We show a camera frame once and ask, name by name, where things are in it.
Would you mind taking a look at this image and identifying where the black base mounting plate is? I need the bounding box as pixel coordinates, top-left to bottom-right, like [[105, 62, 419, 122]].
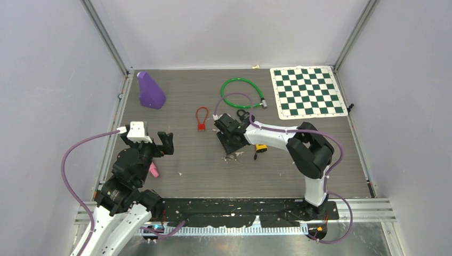
[[151, 198, 339, 228]]

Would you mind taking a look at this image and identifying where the aluminium frame rail front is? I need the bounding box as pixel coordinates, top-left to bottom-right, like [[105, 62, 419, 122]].
[[75, 198, 397, 225]]

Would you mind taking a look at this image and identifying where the green cable lock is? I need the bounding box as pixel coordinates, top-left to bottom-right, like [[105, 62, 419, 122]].
[[220, 77, 268, 109]]

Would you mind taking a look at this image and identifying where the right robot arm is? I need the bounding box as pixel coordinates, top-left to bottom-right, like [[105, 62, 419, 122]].
[[213, 110, 334, 219]]

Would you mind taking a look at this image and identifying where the pink marker pen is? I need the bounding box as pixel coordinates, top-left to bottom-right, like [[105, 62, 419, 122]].
[[149, 162, 159, 178]]

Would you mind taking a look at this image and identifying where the yellow Opel padlock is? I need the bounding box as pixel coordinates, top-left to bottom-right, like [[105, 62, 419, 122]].
[[253, 144, 268, 160]]

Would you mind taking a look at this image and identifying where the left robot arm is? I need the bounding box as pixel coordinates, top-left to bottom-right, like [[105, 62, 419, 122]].
[[71, 125, 174, 255]]

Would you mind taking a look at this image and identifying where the purple plastic cone block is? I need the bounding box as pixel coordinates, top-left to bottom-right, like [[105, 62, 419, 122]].
[[137, 71, 166, 109]]

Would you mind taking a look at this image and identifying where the green white chessboard mat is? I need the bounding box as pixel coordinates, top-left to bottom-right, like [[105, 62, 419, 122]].
[[270, 66, 348, 120]]

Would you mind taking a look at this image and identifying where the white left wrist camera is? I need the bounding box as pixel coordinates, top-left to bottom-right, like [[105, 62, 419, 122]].
[[126, 121, 153, 143]]

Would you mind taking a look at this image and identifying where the red cable padlock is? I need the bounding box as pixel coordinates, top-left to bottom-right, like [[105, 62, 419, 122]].
[[195, 106, 209, 132]]

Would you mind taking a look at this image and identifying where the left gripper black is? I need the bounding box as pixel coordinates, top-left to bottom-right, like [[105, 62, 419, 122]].
[[123, 130, 174, 183]]

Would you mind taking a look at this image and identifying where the black Kaijing padlock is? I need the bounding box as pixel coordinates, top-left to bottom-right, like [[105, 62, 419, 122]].
[[236, 109, 250, 123]]

